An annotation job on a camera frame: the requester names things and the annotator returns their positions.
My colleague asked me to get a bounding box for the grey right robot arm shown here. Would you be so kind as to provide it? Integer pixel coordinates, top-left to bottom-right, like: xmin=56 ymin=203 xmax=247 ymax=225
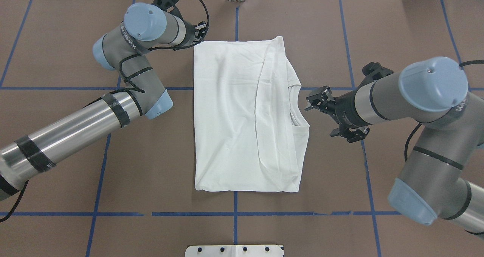
xmin=306 ymin=56 xmax=484 ymax=239

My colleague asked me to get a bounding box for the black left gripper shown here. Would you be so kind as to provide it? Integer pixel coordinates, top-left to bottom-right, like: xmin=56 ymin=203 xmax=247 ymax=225
xmin=153 ymin=0 xmax=209 ymax=49

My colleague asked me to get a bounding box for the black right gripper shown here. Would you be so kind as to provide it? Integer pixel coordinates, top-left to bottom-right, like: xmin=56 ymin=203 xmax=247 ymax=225
xmin=305 ymin=62 xmax=394 ymax=143

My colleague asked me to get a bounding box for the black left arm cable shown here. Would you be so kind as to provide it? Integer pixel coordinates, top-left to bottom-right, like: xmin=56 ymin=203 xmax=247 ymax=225
xmin=0 ymin=0 xmax=209 ymax=223

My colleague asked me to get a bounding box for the white long-sleeve printed shirt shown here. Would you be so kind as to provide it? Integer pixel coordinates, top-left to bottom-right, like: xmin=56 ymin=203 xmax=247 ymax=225
xmin=193 ymin=36 xmax=310 ymax=193

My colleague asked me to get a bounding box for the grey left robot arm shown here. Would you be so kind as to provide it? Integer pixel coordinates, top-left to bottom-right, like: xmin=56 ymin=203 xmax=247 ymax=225
xmin=0 ymin=0 xmax=210 ymax=200

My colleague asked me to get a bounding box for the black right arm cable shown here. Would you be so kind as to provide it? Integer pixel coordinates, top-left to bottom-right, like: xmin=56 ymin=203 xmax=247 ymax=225
xmin=404 ymin=59 xmax=484 ymax=163

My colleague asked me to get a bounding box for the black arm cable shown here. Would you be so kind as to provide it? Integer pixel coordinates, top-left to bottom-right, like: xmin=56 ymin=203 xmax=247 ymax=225
xmin=404 ymin=59 xmax=484 ymax=163
xmin=0 ymin=0 xmax=209 ymax=223

